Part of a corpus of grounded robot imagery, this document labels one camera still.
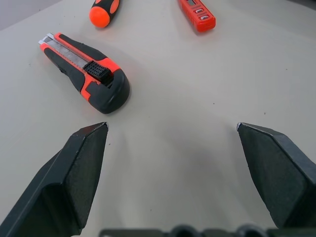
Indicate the orange black utility knife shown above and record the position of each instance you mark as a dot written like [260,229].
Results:
[98,81]

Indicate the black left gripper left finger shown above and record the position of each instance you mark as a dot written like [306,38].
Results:
[61,182]

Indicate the orange black screwdriver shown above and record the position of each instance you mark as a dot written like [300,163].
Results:
[102,12]

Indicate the orange voltage tester pen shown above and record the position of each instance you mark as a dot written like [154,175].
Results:
[200,13]

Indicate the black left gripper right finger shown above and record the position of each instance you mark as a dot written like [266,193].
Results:
[279,172]

